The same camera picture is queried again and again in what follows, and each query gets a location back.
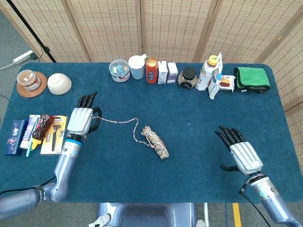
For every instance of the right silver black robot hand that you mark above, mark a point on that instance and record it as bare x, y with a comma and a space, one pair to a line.
246, 156

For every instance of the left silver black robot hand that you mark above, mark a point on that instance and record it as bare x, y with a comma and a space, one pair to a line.
79, 120

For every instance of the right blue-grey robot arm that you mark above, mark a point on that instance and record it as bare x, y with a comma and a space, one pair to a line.
274, 201

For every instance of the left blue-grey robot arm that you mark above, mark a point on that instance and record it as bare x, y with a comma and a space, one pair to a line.
64, 165

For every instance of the yellow package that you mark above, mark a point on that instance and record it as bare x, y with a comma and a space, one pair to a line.
58, 139

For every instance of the cream upturned bowl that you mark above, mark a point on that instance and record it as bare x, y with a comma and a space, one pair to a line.
59, 84

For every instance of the round woven coaster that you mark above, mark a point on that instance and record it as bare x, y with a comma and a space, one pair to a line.
42, 87

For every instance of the toothpaste tube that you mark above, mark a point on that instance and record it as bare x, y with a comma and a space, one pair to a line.
26, 136

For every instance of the teal toothbrush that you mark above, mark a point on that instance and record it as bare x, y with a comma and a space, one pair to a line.
28, 151

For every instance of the clear jar of coloured clips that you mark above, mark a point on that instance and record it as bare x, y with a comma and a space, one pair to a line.
119, 71

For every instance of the clear tub with red label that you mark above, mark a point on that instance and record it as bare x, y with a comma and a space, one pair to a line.
28, 79

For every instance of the dark blue printed box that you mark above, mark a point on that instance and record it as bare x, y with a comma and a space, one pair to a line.
15, 138

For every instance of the blue table cloth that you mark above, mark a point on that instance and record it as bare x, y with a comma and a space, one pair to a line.
189, 118

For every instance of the white snack bag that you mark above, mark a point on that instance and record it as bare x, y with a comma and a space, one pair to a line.
213, 91

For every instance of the small white snack packet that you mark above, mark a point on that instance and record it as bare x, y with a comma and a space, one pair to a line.
227, 82

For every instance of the light blue plastic cup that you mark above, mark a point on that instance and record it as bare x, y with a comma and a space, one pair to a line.
136, 67

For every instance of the folded green cloth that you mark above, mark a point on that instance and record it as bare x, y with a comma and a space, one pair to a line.
252, 76

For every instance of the white power strip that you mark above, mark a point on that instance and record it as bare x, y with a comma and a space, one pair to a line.
22, 57

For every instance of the orange soda can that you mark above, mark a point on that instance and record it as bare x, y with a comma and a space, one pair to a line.
152, 72

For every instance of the white-label bottle with yellow cap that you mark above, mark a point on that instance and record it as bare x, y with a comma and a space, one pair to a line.
204, 75

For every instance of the white blue milk carton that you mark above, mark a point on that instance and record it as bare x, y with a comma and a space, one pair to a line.
162, 73

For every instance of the glass jar with black lid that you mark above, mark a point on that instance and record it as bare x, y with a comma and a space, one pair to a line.
187, 79

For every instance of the black tripod stand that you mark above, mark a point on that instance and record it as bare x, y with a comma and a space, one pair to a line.
30, 30

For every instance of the purple milk carton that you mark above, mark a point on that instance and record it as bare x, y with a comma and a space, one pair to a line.
172, 73

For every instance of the blue-grey robot torso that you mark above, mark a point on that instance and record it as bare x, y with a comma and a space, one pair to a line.
146, 215

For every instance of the bamboo folding screen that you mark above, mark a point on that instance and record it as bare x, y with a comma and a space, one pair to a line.
170, 28

